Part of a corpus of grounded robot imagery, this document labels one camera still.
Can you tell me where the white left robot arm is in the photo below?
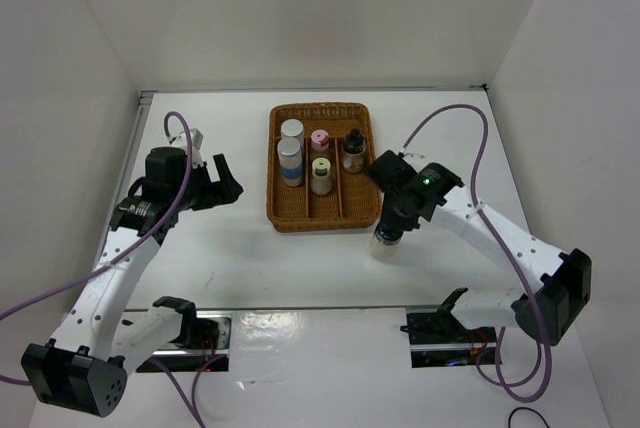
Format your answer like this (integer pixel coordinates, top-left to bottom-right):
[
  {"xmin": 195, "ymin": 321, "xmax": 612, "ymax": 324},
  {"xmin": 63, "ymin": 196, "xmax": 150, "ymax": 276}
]
[{"xmin": 21, "ymin": 147, "xmax": 243, "ymax": 417}]

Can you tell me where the silver lid blue label jar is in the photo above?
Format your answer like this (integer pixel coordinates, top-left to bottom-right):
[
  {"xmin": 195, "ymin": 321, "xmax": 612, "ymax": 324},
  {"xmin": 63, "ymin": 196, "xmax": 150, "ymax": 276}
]
[{"xmin": 280, "ymin": 118, "xmax": 304, "ymax": 146}]

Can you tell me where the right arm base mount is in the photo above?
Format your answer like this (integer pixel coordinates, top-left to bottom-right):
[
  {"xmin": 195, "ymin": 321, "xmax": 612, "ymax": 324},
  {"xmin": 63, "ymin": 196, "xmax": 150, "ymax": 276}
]
[{"xmin": 400, "ymin": 308, "xmax": 497, "ymax": 368}]

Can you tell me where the pink lid spice bottle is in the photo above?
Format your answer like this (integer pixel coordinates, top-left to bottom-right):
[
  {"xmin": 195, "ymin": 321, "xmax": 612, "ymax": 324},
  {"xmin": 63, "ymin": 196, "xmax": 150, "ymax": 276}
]
[{"xmin": 309, "ymin": 129, "xmax": 330, "ymax": 161}]

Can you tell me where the black cable on floor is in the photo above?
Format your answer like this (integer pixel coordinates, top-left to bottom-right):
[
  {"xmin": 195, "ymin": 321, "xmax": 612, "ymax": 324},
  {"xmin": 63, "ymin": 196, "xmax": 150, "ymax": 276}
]
[{"xmin": 508, "ymin": 406, "xmax": 552, "ymax": 428}]

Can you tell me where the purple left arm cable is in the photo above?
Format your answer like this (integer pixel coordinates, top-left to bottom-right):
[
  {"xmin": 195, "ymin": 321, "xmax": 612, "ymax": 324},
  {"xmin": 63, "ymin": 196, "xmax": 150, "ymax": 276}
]
[{"xmin": 0, "ymin": 111, "xmax": 206, "ymax": 428}]

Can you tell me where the yellow lid spice bottle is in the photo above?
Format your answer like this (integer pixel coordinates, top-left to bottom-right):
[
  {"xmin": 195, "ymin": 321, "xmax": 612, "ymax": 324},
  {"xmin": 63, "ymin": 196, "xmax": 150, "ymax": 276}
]
[{"xmin": 310, "ymin": 157, "xmax": 333, "ymax": 196}]

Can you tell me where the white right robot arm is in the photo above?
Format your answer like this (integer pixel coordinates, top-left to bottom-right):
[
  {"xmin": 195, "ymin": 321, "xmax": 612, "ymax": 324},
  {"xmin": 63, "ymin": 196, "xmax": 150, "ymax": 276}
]
[{"xmin": 367, "ymin": 151, "xmax": 592, "ymax": 346}]

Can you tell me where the brown wicker divided tray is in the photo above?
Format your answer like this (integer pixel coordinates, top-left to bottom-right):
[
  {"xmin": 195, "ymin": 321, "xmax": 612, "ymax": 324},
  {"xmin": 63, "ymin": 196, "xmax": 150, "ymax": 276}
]
[{"xmin": 266, "ymin": 102, "xmax": 381, "ymax": 233}]

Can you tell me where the black lid spice jar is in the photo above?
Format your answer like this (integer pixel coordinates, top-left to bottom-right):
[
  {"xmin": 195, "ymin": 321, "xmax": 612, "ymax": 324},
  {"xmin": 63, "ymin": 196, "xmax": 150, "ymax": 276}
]
[{"xmin": 370, "ymin": 224, "xmax": 403, "ymax": 260}]

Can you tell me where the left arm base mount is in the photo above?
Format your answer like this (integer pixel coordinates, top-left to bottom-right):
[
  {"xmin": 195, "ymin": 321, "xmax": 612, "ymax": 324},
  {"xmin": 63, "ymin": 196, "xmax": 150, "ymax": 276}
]
[{"xmin": 152, "ymin": 310, "xmax": 232, "ymax": 374}]

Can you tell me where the small black cap brown bottle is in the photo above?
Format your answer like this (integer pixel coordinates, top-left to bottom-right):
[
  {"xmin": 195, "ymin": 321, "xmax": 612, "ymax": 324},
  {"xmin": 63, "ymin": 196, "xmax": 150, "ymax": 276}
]
[{"xmin": 342, "ymin": 128, "xmax": 366, "ymax": 174}]

